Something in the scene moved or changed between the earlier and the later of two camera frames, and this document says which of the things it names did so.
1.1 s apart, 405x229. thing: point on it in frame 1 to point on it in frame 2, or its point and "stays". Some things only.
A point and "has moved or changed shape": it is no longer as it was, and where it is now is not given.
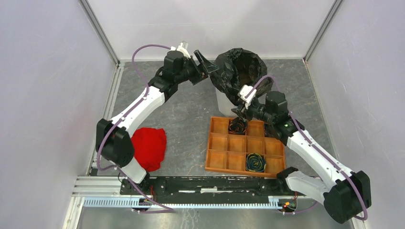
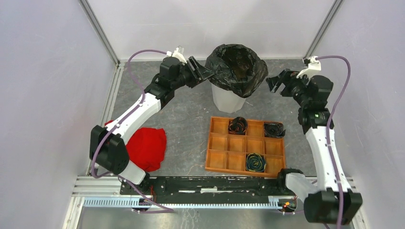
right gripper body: [256, 110] to [296, 87]
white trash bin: [225, 106] has moved or changed shape
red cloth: [149, 145] stays
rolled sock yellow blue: [255, 162] stays
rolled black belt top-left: [237, 126] stays
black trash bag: [234, 68] has moved or changed shape
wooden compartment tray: [227, 153] stays
